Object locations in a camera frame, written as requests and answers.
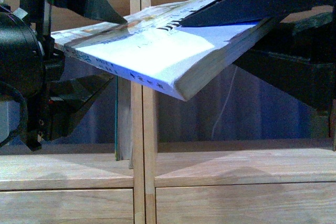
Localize teal upright book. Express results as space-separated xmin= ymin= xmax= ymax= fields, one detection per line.
xmin=114 ymin=77 xmax=132 ymax=161

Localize white hanging cable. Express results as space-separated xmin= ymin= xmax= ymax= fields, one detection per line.
xmin=212 ymin=66 xmax=239 ymax=141

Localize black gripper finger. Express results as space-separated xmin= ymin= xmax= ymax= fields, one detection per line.
xmin=234 ymin=16 xmax=335 ymax=140

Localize white paperback book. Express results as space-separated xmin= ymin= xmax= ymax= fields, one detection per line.
xmin=52 ymin=0 xmax=278 ymax=101

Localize wooden bookshelf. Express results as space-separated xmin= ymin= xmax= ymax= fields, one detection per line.
xmin=0 ymin=0 xmax=336 ymax=224

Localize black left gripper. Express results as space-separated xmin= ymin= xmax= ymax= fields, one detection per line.
xmin=1 ymin=0 xmax=113 ymax=151

